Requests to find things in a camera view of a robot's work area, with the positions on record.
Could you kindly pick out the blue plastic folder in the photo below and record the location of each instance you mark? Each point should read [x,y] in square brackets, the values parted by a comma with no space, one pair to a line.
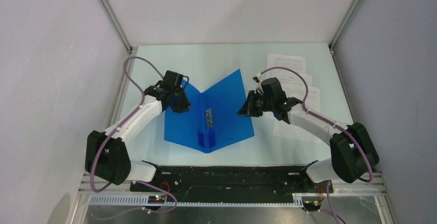
[212,121]

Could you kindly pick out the left aluminium frame post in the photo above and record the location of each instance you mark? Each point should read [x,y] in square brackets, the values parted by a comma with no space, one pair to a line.
[113,20]

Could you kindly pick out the right aluminium frame post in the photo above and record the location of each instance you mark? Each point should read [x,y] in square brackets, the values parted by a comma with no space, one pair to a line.
[347,18]

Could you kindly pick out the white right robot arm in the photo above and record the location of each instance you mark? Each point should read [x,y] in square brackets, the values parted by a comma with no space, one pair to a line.
[352,151]

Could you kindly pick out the top white paper sheet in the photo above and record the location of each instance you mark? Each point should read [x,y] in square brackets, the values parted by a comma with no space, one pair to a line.
[296,63]

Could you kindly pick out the grey slotted cable duct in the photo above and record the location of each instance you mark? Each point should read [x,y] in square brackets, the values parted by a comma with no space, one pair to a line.
[141,200]

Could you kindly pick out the bottom white paper sheet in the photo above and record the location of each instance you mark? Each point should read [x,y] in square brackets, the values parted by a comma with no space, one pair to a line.
[313,102]

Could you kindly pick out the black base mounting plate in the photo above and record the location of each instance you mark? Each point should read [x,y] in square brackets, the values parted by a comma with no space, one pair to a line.
[235,184]

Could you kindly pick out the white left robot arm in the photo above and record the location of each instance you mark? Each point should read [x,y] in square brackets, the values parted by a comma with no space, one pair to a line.
[107,152]

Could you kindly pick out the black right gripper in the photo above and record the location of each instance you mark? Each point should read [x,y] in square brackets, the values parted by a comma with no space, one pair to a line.
[248,108]

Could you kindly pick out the aluminium frame post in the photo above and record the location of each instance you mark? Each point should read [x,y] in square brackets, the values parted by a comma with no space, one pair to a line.
[113,20]
[347,18]

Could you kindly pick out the right controller board with leds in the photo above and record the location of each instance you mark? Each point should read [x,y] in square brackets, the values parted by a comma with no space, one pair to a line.
[311,205]

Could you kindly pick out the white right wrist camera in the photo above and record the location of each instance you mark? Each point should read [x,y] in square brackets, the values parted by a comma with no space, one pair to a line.
[258,78]

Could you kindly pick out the left controller board with leds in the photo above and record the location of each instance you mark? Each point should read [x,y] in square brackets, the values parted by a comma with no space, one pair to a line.
[156,199]

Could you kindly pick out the controller board with leds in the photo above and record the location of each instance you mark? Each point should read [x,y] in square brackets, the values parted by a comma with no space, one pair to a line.
[311,205]
[156,199]

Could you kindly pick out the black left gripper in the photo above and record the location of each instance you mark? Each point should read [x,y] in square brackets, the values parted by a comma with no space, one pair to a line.
[185,106]

